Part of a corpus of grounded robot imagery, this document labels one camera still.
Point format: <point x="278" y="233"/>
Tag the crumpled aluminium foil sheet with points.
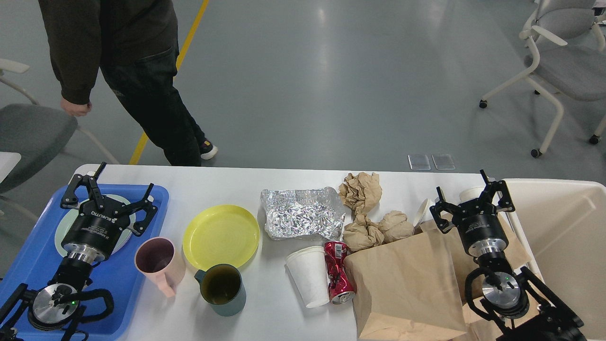
<point x="312" y="213"/>

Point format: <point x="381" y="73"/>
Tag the crumpled brown paper top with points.
<point x="361" y="192"/>

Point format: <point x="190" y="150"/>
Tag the beige plastic bin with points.
<point x="565" y="225"/>

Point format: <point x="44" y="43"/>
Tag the dark green mug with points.
<point x="221" y="286"/>

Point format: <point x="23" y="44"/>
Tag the pale green plate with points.
<point x="69" y="218"/>

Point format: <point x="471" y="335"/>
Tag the large brown paper bag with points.
<point x="407" y="291"/>

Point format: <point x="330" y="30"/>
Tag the crumpled brown paper left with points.
<point x="362" y="234"/>

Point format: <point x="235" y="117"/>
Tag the white side table corner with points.
<point x="8" y="161"/>

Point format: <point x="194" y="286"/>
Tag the floor socket plate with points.
<point x="419" y="162"/>
<point x="443" y="162"/>

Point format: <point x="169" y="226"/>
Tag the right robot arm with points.
<point x="520" y="304"/>

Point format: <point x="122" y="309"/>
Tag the crumpled brown paper right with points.
<point x="395" y="226"/>

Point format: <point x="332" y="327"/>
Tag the right floor socket plate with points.
<point x="443" y="162"/>

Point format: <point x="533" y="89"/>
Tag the crushed red soda can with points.
<point x="340" y="288"/>

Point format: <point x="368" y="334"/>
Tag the left floor socket plate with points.
<point x="419" y="162"/>

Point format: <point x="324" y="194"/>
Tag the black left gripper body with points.
<point x="94" y="235"/>

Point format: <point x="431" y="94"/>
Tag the pink ribbed mug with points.
<point x="159" y="260"/>

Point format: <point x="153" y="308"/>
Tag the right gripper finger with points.
<point x="444" y="225"/>
<point x="495" y="196"/>

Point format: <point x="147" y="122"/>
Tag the white paper cup lying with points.
<point x="419" y="216"/>

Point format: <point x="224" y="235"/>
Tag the yellow plastic plate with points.
<point x="221" y="234"/>

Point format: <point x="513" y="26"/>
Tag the grey office chair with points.
<point x="38" y="134"/>
<point x="567" y="51"/>

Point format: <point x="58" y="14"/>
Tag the person in dark clothes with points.
<point x="134" y="43"/>

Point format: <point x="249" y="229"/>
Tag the white cup behind gripper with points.
<point x="470" y="193"/>

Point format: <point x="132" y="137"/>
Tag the grey office chair right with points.
<point x="567" y="51"/>

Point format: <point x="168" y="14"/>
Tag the crumpled brown paper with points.
<point x="361" y="192"/>
<point x="362" y="234"/>
<point x="395" y="226"/>

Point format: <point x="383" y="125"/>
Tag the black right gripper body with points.
<point x="479" y="228"/>

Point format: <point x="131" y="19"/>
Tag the grey office chair left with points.
<point x="38" y="134"/>

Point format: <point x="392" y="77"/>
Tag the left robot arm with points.
<point x="64" y="302"/>

